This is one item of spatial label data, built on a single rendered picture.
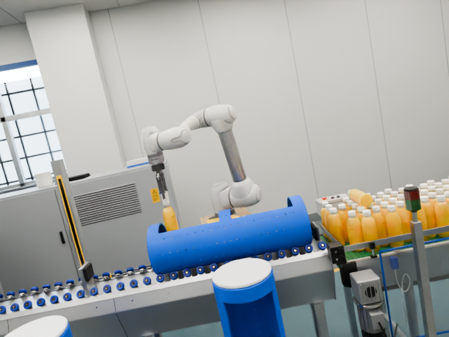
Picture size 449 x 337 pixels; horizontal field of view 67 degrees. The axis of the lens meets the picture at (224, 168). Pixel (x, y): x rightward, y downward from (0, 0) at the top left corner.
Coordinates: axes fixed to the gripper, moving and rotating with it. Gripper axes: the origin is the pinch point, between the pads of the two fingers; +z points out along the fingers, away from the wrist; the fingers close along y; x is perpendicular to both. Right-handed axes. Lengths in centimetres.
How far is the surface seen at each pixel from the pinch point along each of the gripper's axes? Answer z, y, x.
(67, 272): 77, -128, -138
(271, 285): 39, 50, 48
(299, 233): 29, 19, 69
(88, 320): 55, 18, -52
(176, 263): 32.8, 17.7, 1.3
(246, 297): 38, 56, 36
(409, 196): 13, 43, 116
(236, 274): 33, 45, 33
